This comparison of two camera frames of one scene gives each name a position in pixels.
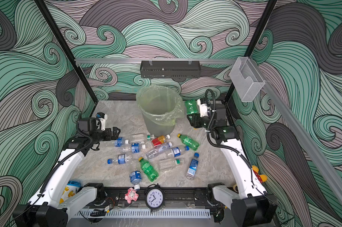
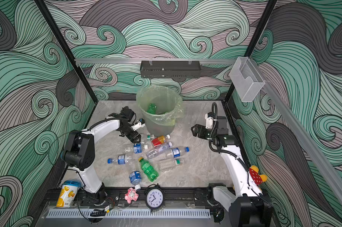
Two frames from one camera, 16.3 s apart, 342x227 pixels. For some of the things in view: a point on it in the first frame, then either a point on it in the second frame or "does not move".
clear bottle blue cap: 175,152 does not move
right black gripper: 195,122 to 201,135
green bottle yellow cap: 192,144 to 152,108
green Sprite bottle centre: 148,170 does not move
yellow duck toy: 264,178 does not move
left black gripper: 115,134 to 137,137
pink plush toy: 131,195 does not move
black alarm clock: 154,197 does not move
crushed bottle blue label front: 135,177 does not move
